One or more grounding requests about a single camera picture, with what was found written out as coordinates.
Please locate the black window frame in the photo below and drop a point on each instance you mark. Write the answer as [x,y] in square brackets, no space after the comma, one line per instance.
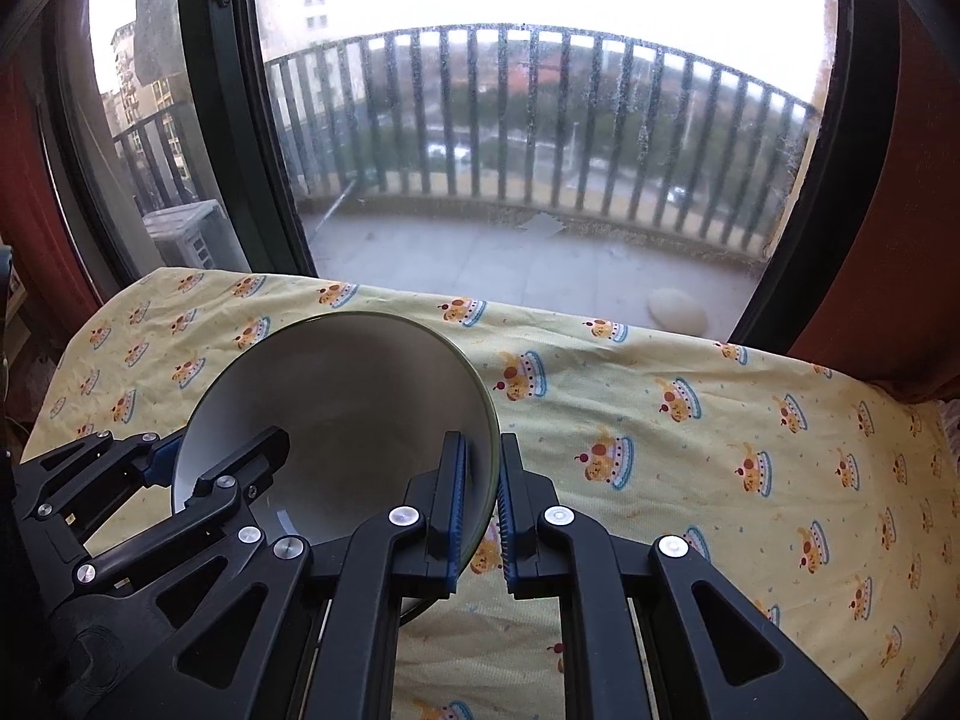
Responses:
[117,150]

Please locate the white hanging laundry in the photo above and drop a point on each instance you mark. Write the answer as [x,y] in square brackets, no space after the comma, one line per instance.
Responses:
[157,47]

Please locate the large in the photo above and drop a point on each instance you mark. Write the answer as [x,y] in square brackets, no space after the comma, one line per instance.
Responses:
[366,400]

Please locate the right red curtain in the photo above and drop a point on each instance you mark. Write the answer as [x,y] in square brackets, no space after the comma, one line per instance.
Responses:
[891,315]

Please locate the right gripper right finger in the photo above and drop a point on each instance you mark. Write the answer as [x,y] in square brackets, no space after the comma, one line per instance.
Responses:
[649,630]

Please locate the yellow patterned tablecloth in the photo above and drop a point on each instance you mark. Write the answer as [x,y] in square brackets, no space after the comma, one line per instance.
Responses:
[832,507]

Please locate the outdoor air conditioner unit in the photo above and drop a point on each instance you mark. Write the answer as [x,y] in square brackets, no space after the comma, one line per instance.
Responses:
[196,235]

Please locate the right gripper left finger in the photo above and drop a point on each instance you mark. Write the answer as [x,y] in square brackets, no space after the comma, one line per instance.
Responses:
[305,630]

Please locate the red curtain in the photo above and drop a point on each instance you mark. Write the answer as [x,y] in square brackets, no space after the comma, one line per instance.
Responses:
[31,221]
[891,315]

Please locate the balcony railing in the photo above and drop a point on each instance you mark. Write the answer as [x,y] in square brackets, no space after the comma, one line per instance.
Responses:
[574,121]

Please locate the left red curtain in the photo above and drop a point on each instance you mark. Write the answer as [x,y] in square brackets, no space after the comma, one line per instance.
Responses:
[31,221]

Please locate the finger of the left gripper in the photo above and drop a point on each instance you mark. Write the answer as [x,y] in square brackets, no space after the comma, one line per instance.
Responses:
[90,479]
[191,547]

